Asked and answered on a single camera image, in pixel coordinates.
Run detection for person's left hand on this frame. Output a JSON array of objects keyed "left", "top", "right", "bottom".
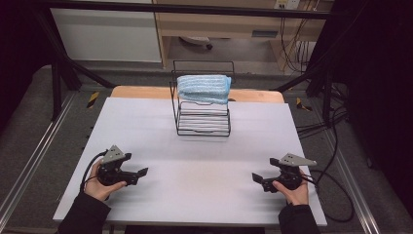
[{"left": 83, "top": 160, "right": 129, "bottom": 203}]

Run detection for person's right hand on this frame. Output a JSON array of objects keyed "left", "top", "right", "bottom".
[{"left": 272, "top": 172, "right": 310, "bottom": 207}]

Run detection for left hand-held gripper cable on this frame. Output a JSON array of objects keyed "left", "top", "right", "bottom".
[{"left": 79, "top": 149, "right": 108, "bottom": 196}]

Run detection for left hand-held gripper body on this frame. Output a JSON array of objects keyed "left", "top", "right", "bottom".
[{"left": 96, "top": 144, "right": 129, "bottom": 187}]

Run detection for yellow black tape strip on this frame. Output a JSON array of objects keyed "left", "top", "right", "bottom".
[
  {"left": 295, "top": 97, "right": 314, "bottom": 112},
  {"left": 86, "top": 91, "right": 100, "bottom": 109}
]

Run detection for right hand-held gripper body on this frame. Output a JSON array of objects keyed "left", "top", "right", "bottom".
[{"left": 272, "top": 152, "right": 319, "bottom": 192}]

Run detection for light wooden desk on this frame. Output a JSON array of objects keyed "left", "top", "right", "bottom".
[{"left": 151, "top": 0, "right": 336, "bottom": 71}]

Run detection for white cabinet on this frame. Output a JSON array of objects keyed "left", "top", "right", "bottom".
[{"left": 51, "top": 7, "right": 163, "bottom": 63}]

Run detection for right hand-held gripper cable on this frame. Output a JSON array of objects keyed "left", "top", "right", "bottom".
[{"left": 301, "top": 168, "right": 356, "bottom": 224}]

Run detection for black metal frame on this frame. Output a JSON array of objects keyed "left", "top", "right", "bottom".
[{"left": 30, "top": 0, "right": 349, "bottom": 128}]

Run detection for hanging black cable bundle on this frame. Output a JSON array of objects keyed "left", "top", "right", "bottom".
[{"left": 280, "top": 17, "right": 315, "bottom": 73}]

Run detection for office chair base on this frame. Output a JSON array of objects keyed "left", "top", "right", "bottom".
[{"left": 179, "top": 35, "right": 214, "bottom": 52}]

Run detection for white table cover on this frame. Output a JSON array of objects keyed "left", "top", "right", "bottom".
[{"left": 53, "top": 97, "right": 328, "bottom": 227}]

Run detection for hand-held gripper cable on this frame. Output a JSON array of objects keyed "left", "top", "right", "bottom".
[
  {"left": 79, "top": 149, "right": 108, "bottom": 196},
  {"left": 301, "top": 168, "right": 356, "bottom": 224}
]

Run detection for white wall socket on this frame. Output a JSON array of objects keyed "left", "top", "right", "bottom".
[{"left": 273, "top": 0, "right": 302, "bottom": 11}]

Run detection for black floor cables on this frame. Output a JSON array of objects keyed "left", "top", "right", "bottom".
[{"left": 295, "top": 81, "right": 350, "bottom": 141}]

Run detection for black wire rack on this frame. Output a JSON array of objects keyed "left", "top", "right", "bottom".
[{"left": 169, "top": 59, "right": 237, "bottom": 137}]

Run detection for aluminium floor rail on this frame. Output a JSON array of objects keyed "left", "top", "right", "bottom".
[
  {"left": 323, "top": 129, "right": 382, "bottom": 234},
  {"left": 0, "top": 92, "right": 78, "bottom": 222}
]

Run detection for blue striped cloth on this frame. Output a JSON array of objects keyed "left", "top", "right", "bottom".
[{"left": 176, "top": 74, "right": 233, "bottom": 105}]

